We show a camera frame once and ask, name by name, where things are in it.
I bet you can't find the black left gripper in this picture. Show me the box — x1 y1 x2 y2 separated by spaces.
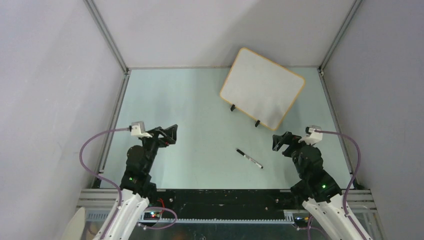
140 124 177 172

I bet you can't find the yellow framed whiteboard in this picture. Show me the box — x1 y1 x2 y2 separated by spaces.
219 47 306 131

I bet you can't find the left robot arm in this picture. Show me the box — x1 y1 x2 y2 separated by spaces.
94 121 178 240

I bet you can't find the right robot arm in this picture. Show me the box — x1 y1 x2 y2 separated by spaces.
272 126 372 240

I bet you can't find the aluminium frame rail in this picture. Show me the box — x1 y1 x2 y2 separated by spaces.
84 0 130 174

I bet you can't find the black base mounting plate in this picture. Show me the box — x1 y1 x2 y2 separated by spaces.
154 189 304 221

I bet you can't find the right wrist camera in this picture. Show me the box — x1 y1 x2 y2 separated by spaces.
298 125 323 146

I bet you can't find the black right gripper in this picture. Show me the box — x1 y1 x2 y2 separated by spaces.
272 131 316 179

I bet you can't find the white whiteboard marker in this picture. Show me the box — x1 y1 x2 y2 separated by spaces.
236 148 264 169

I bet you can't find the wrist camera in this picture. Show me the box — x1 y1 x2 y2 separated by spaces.
129 121 153 139
298 125 323 146

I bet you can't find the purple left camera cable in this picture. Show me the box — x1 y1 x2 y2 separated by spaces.
79 128 179 240

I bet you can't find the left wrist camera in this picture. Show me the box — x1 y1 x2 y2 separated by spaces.
129 121 153 139

